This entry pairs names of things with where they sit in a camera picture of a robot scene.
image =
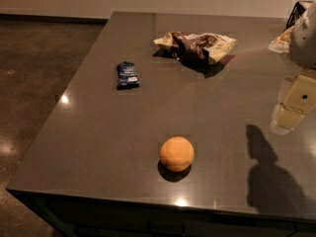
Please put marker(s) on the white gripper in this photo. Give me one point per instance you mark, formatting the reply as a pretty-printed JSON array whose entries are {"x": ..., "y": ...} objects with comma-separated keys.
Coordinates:
[{"x": 305, "y": 44}]

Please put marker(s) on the blue rxbar blueberry wrapper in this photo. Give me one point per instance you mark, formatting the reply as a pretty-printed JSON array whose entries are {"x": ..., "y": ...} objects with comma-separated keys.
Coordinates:
[{"x": 127, "y": 76}]

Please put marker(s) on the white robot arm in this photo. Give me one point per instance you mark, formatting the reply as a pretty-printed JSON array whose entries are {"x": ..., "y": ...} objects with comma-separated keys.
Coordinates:
[{"x": 297, "y": 47}]

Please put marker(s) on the pale snack bag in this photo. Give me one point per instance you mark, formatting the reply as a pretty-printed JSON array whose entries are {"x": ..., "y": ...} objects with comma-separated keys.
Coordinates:
[{"x": 282, "y": 43}]

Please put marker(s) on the crumpled brown chip bag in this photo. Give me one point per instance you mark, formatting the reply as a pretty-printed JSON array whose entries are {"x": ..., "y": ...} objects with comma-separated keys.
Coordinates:
[{"x": 206, "y": 48}]

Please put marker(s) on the orange fruit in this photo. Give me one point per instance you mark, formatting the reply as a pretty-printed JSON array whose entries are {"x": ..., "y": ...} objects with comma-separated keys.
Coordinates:
[{"x": 177, "y": 154}]

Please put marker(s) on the black wire basket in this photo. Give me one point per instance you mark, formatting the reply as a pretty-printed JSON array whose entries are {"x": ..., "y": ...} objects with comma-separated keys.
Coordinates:
[{"x": 299, "y": 8}]

